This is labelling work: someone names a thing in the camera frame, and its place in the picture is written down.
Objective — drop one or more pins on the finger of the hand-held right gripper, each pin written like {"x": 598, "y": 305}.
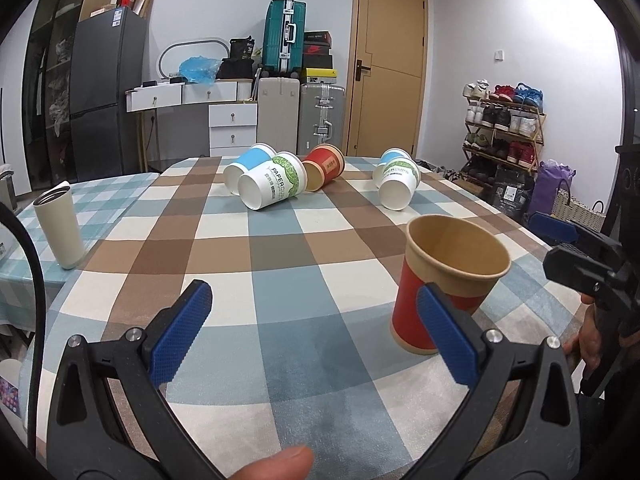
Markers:
{"x": 575, "y": 265}
{"x": 552, "y": 227}

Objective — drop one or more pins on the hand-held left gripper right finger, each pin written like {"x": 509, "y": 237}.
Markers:
{"x": 447, "y": 336}

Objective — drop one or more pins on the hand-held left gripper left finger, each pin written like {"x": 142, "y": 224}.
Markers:
{"x": 182, "y": 330}

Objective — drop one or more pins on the red paper cup kraft inside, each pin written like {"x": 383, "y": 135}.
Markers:
{"x": 445, "y": 265}

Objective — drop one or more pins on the white paper cup green print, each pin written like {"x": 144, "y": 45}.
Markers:
{"x": 272, "y": 182}
{"x": 397, "y": 185}

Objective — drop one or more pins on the blue white paper cup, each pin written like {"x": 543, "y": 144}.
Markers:
{"x": 387, "y": 156}
{"x": 247, "y": 162}

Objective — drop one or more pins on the red paper cup kraft band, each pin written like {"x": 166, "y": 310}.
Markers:
{"x": 325, "y": 165}

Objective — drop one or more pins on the person's right hand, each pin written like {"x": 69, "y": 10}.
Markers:
{"x": 590, "y": 340}

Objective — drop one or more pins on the person's left hand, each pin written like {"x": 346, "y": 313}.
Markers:
{"x": 272, "y": 465}

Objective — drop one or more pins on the woven basket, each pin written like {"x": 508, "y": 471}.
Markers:
{"x": 580, "y": 210}

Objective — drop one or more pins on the purple bag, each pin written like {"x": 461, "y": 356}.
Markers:
{"x": 547, "y": 187}

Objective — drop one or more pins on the black printed sack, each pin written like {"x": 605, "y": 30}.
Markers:
{"x": 511, "y": 192}

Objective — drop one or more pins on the wooden shoe rack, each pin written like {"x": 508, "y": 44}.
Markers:
{"x": 539, "y": 130}

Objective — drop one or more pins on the shoe rack with shoes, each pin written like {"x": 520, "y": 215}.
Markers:
{"x": 500, "y": 120}

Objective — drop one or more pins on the teal checked tablecloth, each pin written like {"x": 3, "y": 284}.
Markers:
{"x": 105, "y": 197}

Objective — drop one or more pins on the cream steel tumbler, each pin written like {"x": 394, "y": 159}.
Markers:
{"x": 57, "y": 232}

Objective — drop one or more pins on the white vanity dresser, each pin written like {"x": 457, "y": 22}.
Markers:
{"x": 232, "y": 125}

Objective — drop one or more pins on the wooden door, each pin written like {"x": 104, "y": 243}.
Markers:
{"x": 390, "y": 60}

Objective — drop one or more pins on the beige hard suitcase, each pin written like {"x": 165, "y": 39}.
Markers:
{"x": 277, "y": 115}

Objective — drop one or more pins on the dark grey refrigerator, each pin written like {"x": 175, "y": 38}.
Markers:
{"x": 107, "y": 95}

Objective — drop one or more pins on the silver hard suitcase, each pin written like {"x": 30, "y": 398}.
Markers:
{"x": 322, "y": 117}

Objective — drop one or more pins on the blue plastic bag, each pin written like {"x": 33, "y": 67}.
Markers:
{"x": 199, "y": 70}

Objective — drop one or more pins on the oval vanity mirror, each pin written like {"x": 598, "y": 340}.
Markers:
{"x": 167, "y": 57}

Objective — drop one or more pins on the black bag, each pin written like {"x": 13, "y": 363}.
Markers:
{"x": 239, "y": 60}

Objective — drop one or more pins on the yellow black shoe box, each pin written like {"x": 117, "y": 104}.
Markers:
{"x": 320, "y": 76}

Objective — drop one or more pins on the black glass cabinet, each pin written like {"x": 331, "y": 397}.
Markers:
{"x": 50, "y": 75}

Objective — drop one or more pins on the plain black shoe box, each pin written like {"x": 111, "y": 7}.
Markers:
{"x": 317, "y": 62}

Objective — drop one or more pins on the red black shoe box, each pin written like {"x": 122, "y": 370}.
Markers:
{"x": 316, "y": 49}

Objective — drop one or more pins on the teal hard suitcase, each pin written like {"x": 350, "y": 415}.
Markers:
{"x": 277, "y": 40}

